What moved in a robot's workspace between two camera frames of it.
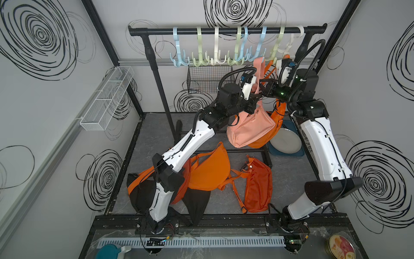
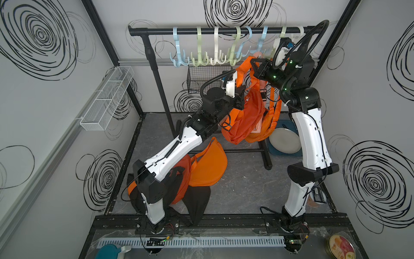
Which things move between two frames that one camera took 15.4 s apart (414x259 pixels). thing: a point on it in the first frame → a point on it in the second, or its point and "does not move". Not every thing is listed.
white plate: [287, 141] does not move
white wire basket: [96, 117] does not move
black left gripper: [249, 103] → [236, 101]
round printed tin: [340, 247] does not move
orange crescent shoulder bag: [280, 116] → [269, 121]
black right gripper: [270, 85] → [259, 73]
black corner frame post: [95, 17] does not move
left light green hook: [200, 51] does not move
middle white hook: [216, 53] does not move
